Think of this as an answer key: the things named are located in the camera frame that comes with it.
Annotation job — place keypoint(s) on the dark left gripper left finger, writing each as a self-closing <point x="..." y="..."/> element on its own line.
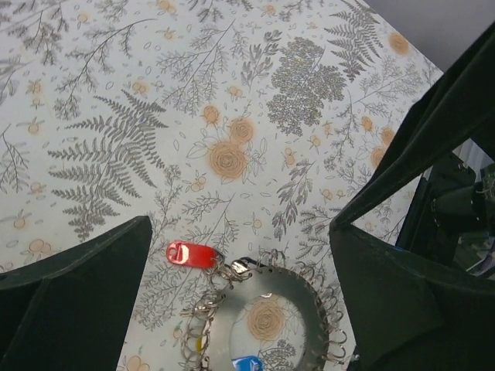
<point x="71" y="311"/>

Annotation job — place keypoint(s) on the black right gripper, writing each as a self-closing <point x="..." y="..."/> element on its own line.
<point x="451" y="217"/>

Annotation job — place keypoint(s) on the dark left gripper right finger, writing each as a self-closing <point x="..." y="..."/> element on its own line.
<point x="409" y="313"/>

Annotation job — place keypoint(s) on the red key tag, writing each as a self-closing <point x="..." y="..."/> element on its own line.
<point x="193" y="255"/>

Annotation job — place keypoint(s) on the blue key tag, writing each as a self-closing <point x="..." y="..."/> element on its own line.
<point x="248" y="363"/>

